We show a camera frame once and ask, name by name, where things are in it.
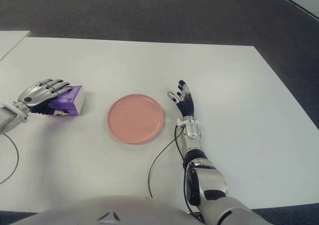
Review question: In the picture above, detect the pink round plate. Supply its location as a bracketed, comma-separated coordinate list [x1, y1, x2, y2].
[107, 93, 164, 144]

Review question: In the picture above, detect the grey robot torso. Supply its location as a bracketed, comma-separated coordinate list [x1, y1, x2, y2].
[9, 195, 207, 225]

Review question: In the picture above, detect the purple tissue paper pack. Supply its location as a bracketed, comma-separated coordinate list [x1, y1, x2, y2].
[47, 85, 87, 117]

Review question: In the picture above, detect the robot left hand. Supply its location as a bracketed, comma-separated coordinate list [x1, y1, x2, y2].
[17, 78, 72, 116]

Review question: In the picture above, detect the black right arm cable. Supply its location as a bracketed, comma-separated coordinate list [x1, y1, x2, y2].
[148, 126, 193, 214]

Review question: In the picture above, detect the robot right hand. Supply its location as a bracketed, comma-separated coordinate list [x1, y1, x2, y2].
[167, 80, 195, 117]

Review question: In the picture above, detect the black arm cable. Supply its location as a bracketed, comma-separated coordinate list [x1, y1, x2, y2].
[148, 126, 193, 214]
[0, 134, 19, 185]

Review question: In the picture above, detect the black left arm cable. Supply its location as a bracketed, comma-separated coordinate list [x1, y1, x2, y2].
[0, 134, 19, 185]

